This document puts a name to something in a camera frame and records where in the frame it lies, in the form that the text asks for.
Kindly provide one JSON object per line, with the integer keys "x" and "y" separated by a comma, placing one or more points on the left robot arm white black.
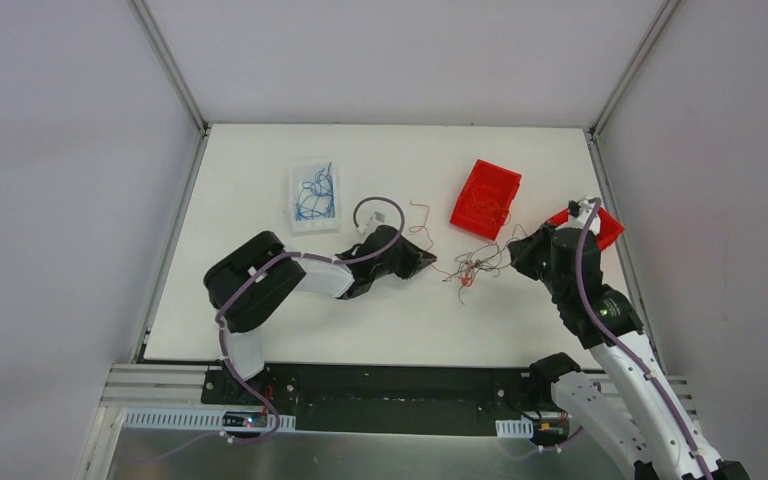
{"x": 248, "y": 285}

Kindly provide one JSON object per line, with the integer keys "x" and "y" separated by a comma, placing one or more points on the right white slotted cable duct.
{"x": 514, "y": 429}

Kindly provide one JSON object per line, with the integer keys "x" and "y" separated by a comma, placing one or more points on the near red plastic bin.
{"x": 610, "y": 229}

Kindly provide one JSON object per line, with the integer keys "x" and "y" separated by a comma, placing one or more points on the red plastic bin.
{"x": 482, "y": 207}
{"x": 610, "y": 229}

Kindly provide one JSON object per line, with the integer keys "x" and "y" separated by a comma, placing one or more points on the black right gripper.
{"x": 528, "y": 249}

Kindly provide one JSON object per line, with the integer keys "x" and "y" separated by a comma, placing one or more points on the far red plastic bin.
{"x": 482, "y": 207}

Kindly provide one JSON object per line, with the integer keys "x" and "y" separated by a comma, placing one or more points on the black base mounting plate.
{"x": 451, "y": 401}

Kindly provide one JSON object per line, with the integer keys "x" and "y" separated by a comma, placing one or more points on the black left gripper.
{"x": 401, "y": 257}

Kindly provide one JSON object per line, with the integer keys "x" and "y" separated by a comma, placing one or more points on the white slotted cable duct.
{"x": 514, "y": 429}
{"x": 236, "y": 421}

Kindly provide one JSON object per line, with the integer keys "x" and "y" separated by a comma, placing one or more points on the white plastic tray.
{"x": 313, "y": 200}

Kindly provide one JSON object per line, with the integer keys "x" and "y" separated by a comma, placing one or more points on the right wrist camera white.
{"x": 583, "y": 212}

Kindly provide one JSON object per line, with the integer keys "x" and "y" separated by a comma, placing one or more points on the aluminium frame rail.
{"x": 153, "y": 385}

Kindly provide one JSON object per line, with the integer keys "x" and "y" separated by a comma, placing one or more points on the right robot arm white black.
{"x": 652, "y": 436}

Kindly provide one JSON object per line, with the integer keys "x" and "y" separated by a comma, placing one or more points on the left white slotted cable duct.
{"x": 236, "y": 421}

